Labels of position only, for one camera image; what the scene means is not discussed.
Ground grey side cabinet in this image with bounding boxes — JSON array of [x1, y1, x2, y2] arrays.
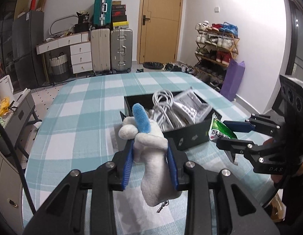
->
[[3, 89, 41, 161]]

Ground white charger cable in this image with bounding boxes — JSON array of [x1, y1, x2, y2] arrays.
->
[[146, 89, 181, 132]]

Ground purple paper bag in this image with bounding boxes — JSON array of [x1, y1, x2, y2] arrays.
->
[[220, 60, 245, 101]]

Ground grey white laundry basket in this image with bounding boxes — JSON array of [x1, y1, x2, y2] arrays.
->
[[49, 52, 70, 83]]

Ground white plush toy blue horn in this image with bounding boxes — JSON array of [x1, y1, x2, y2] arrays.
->
[[118, 103, 181, 207]]

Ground bagged grey striped cable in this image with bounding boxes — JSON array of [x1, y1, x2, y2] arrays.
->
[[169, 86, 213, 129]]

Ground wooden door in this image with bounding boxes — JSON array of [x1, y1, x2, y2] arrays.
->
[[137, 0, 183, 64]]

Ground teal checked tablecloth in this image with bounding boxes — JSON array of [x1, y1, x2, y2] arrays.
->
[[22, 71, 277, 235]]

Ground stacked shoe boxes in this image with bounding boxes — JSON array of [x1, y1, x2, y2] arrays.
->
[[112, 1, 129, 29]]

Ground white drawer desk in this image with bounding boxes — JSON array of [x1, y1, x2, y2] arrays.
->
[[36, 32, 93, 83]]

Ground black cardboard storage box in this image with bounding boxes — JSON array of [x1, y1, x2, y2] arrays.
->
[[120, 94, 222, 151]]

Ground silver aluminium suitcase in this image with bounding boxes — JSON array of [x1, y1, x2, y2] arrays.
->
[[110, 29, 133, 74]]

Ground wooden shoe rack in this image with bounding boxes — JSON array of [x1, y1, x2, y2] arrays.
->
[[194, 20, 240, 92]]

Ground teal suitcase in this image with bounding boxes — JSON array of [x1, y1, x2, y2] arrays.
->
[[93, 0, 113, 27]]

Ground black bag on desk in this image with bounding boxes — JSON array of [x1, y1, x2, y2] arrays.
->
[[74, 11, 90, 33]]

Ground beige suitcase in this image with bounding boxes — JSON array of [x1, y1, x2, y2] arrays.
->
[[90, 28, 111, 74]]

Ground black cable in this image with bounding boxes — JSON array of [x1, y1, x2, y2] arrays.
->
[[0, 116, 37, 214]]

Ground dark grey refrigerator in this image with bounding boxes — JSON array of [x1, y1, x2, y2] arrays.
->
[[0, 11, 46, 92]]

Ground green white tissue packet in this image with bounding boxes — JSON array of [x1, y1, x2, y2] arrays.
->
[[208, 113, 237, 143]]

